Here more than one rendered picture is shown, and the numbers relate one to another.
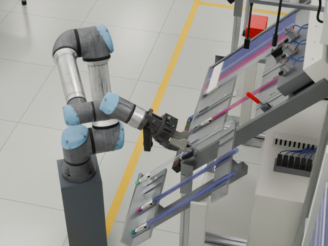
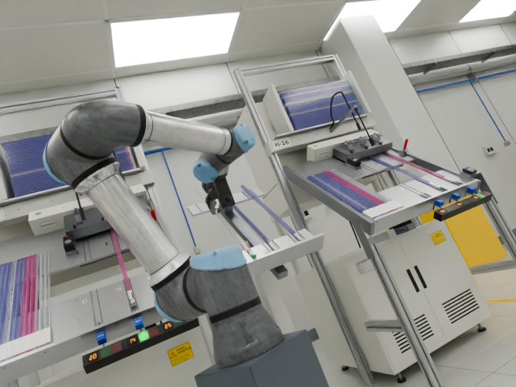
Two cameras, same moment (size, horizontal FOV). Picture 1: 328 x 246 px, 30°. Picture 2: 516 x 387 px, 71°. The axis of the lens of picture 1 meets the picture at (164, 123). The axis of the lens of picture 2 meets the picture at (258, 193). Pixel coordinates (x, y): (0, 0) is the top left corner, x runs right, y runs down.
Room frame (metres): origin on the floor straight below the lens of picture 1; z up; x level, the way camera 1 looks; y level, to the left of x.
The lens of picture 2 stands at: (2.26, 1.10, 0.68)
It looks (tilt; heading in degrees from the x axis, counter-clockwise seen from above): 13 degrees up; 234
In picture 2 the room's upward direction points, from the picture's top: 22 degrees counter-clockwise
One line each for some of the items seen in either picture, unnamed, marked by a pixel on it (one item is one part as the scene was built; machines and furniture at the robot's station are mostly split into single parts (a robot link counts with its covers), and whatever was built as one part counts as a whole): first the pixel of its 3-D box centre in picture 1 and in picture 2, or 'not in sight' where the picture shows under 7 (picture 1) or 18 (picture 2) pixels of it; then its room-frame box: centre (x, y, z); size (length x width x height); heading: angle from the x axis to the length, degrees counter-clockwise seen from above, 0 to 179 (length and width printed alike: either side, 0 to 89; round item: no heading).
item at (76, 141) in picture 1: (77, 142); (221, 277); (1.90, 0.37, 0.72); 0.13 x 0.12 x 0.14; 106
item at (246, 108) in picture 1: (249, 80); not in sight; (2.78, -0.49, 0.39); 0.24 x 0.24 x 0.78; 77
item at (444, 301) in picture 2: not in sight; (380, 236); (0.59, -0.26, 0.65); 1.01 x 0.73 x 1.29; 77
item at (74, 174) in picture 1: (77, 162); (242, 329); (1.90, 0.37, 0.60); 0.15 x 0.15 x 0.10
